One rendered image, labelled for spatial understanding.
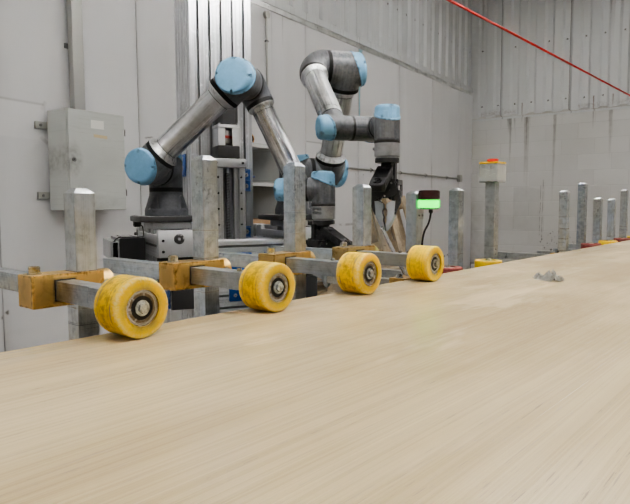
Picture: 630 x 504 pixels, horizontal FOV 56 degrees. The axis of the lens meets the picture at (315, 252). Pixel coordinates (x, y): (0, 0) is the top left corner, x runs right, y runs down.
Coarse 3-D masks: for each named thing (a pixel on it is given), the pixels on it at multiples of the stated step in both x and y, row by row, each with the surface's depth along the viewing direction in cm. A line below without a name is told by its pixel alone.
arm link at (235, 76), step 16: (224, 64) 182; (240, 64) 181; (224, 80) 182; (240, 80) 181; (256, 80) 187; (208, 96) 186; (224, 96) 184; (240, 96) 186; (256, 96) 194; (192, 112) 188; (208, 112) 187; (176, 128) 189; (192, 128) 189; (160, 144) 190; (176, 144) 190; (128, 160) 191; (144, 160) 189; (160, 160) 190; (128, 176) 192; (144, 176) 190; (160, 176) 195
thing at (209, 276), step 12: (108, 264) 127; (120, 264) 124; (132, 264) 121; (144, 264) 118; (156, 264) 115; (144, 276) 118; (156, 276) 115; (192, 276) 108; (204, 276) 105; (216, 276) 103; (228, 276) 101; (228, 288) 101
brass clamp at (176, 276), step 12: (168, 264) 106; (180, 264) 106; (192, 264) 108; (204, 264) 110; (216, 264) 112; (228, 264) 115; (168, 276) 107; (180, 276) 106; (168, 288) 107; (180, 288) 106; (192, 288) 109
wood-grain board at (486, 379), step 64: (576, 256) 196; (192, 320) 89; (256, 320) 89; (320, 320) 88; (384, 320) 88; (448, 320) 88; (512, 320) 88; (576, 320) 88; (0, 384) 57; (64, 384) 57; (128, 384) 57; (192, 384) 57; (256, 384) 57; (320, 384) 57; (384, 384) 57; (448, 384) 57; (512, 384) 57; (576, 384) 56; (0, 448) 42; (64, 448) 42; (128, 448) 42; (192, 448) 42; (256, 448) 42; (320, 448) 42; (384, 448) 42; (448, 448) 42; (512, 448) 42; (576, 448) 42
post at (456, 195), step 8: (456, 192) 186; (456, 200) 186; (456, 208) 186; (456, 216) 186; (456, 224) 186; (448, 232) 188; (456, 232) 186; (448, 240) 188; (456, 240) 187; (448, 248) 189; (456, 248) 187; (448, 256) 189; (456, 256) 187; (448, 264) 189; (456, 264) 187
